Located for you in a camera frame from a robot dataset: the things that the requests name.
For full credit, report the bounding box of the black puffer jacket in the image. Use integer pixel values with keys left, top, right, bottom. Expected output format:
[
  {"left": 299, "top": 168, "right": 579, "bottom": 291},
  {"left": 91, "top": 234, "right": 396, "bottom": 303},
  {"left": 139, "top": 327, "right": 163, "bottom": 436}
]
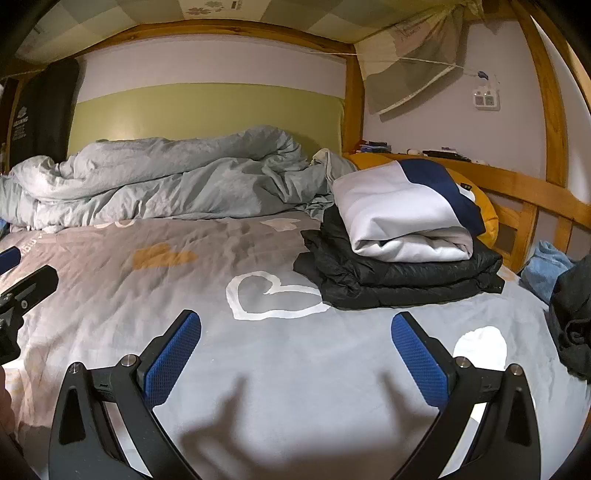
[{"left": 293, "top": 208, "right": 505, "bottom": 311}]

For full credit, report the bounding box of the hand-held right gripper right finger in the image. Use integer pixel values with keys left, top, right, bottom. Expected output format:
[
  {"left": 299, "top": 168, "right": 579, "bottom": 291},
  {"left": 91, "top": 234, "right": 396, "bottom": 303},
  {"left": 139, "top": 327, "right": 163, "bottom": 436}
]
[{"left": 390, "top": 311, "right": 543, "bottom": 480}]

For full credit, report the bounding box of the light blue cloth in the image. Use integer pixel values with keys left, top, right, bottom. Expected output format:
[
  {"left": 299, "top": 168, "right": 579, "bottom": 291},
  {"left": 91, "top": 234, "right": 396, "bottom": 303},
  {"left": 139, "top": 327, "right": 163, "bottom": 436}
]
[{"left": 522, "top": 241, "right": 575, "bottom": 305}]

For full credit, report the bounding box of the black remote control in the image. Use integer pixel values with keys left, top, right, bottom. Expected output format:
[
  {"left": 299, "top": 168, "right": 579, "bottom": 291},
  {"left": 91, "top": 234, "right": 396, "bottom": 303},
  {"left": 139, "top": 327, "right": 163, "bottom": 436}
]
[{"left": 422, "top": 148, "right": 472, "bottom": 162}]

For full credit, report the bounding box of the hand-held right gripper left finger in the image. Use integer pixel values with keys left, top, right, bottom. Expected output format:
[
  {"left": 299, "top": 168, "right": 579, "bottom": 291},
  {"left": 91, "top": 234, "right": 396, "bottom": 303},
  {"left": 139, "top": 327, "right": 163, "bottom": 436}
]
[{"left": 48, "top": 310, "right": 203, "bottom": 480}]

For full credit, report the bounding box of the green headboard panel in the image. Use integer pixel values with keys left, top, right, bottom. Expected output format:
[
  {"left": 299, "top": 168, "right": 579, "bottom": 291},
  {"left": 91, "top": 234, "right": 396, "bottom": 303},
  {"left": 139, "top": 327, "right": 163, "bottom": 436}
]
[{"left": 67, "top": 84, "right": 346, "bottom": 160}]

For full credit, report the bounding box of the white and navy varsity jacket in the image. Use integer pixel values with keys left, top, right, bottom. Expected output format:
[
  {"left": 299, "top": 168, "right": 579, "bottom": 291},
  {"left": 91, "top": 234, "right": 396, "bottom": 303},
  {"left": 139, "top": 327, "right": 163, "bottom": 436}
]
[{"left": 331, "top": 158, "right": 486, "bottom": 264}]

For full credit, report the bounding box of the dark clothes pile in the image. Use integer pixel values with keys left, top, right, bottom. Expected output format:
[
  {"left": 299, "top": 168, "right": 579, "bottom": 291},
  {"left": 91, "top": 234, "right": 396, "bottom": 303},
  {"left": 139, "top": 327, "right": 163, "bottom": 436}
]
[{"left": 547, "top": 254, "right": 591, "bottom": 381}]

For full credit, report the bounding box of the grey duvet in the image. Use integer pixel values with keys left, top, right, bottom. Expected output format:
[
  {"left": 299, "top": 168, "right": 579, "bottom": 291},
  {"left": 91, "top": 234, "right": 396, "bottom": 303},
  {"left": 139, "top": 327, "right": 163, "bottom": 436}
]
[{"left": 0, "top": 124, "right": 358, "bottom": 234}]

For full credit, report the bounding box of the pale hanging curtain cloth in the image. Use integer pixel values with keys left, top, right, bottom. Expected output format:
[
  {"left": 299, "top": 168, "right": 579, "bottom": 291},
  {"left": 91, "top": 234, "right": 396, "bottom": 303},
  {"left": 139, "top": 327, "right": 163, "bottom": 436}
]
[{"left": 360, "top": 2, "right": 467, "bottom": 116}]

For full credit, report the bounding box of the checked bunk mattress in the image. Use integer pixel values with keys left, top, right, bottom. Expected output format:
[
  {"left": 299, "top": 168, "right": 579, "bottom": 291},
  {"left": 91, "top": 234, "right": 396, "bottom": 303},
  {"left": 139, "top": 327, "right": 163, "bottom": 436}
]
[{"left": 14, "top": 0, "right": 467, "bottom": 61}]

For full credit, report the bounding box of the white wall socket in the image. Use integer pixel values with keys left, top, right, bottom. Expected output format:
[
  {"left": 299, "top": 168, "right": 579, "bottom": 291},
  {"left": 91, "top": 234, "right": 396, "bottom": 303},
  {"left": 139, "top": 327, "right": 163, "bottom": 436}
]
[{"left": 471, "top": 83, "right": 502, "bottom": 112}]

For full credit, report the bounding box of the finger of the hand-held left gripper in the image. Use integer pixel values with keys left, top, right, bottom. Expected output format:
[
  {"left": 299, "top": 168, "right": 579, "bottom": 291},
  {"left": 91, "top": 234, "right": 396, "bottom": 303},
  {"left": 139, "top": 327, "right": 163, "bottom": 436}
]
[
  {"left": 0, "top": 246, "right": 22, "bottom": 277},
  {"left": 0, "top": 264, "right": 60, "bottom": 319}
]

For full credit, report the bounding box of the yellow pillow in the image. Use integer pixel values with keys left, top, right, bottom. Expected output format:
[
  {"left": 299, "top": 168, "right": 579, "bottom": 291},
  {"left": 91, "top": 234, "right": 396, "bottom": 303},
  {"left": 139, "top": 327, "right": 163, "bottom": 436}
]
[{"left": 344, "top": 152, "right": 499, "bottom": 247}]

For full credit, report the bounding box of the black printed hanging bag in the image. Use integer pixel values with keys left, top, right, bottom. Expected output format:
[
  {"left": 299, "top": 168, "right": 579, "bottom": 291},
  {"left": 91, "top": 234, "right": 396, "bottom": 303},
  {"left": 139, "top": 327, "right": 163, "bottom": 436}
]
[{"left": 9, "top": 58, "right": 80, "bottom": 162}]

